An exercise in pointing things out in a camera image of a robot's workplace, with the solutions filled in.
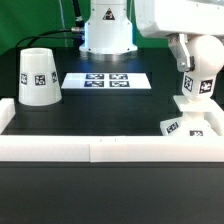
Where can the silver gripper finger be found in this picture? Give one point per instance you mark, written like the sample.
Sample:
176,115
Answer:
178,45

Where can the white lamp bulb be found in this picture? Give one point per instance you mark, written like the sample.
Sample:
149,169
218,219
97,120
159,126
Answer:
208,53

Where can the white lamp base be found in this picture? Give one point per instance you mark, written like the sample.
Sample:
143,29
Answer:
199,118

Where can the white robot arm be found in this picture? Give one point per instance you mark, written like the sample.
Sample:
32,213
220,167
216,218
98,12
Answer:
108,33

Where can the white lamp shade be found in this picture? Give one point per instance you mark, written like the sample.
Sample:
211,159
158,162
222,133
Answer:
38,80

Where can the white marker sheet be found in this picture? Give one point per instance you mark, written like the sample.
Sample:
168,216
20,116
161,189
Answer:
106,81

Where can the white U-shaped fence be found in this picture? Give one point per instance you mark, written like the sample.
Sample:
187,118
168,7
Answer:
104,149

